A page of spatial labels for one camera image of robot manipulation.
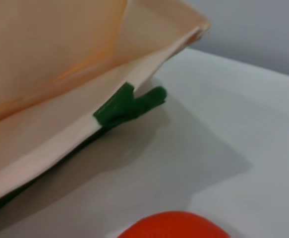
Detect orange fruit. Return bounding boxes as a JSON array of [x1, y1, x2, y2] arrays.
[[116, 210, 232, 238]]

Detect cream canvas handbag green handles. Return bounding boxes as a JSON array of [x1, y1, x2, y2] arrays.
[[0, 0, 212, 220]]

